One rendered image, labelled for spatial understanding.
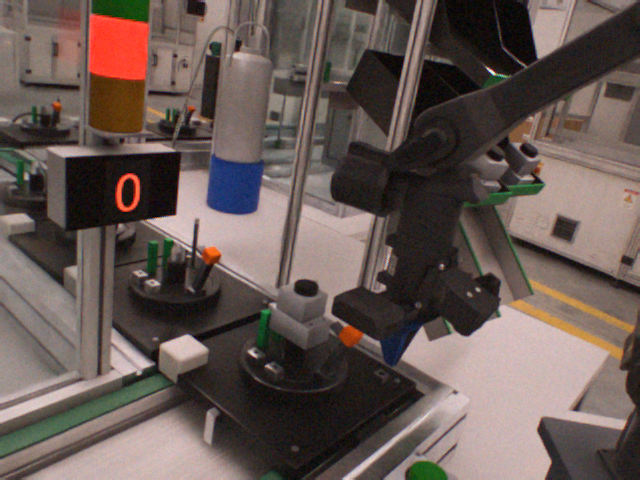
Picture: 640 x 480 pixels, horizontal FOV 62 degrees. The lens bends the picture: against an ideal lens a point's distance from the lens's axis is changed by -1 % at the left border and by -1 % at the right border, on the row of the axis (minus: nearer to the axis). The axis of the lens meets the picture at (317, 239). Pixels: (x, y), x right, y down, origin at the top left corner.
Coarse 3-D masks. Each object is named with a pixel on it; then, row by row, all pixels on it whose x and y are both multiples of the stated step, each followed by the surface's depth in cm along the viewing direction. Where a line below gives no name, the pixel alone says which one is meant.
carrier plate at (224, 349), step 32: (224, 352) 71; (352, 352) 76; (192, 384) 64; (224, 384) 65; (352, 384) 69; (384, 384) 70; (224, 416) 60; (256, 416) 60; (288, 416) 61; (320, 416) 62; (352, 416) 63; (256, 448) 58; (288, 448) 56; (320, 448) 57
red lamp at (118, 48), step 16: (96, 16) 47; (96, 32) 47; (112, 32) 47; (128, 32) 47; (144, 32) 49; (96, 48) 48; (112, 48) 47; (128, 48) 48; (144, 48) 49; (96, 64) 48; (112, 64) 48; (128, 64) 48; (144, 64) 50
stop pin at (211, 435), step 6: (210, 414) 60; (216, 414) 60; (210, 420) 60; (216, 420) 60; (210, 426) 60; (216, 426) 61; (210, 432) 61; (216, 432) 61; (204, 438) 62; (210, 438) 61; (216, 438) 61; (210, 444) 61
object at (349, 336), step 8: (336, 328) 63; (344, 328) 61; (352, 328) 62; (344, 336) 62; (352, 336) 61; (360, 336) 62; (344, 344) 62; (352, 344) 61; (336, 352) 63; (344, 352) 63; (328, 360) 64; (336, 360) 63; (320, 368) 65; (328, 368) 64
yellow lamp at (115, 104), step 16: (96, 80) 49; (112, 80) 48; (128, 80) 49; (144, 80) 51; (96, 96) 49; (112, 96) 49; (128, 96) 50; (96, 112) 50; (112, 112) 49; (128, 112) 50; (96, 128) 50; (112, 128) 50; (128, 128) 51
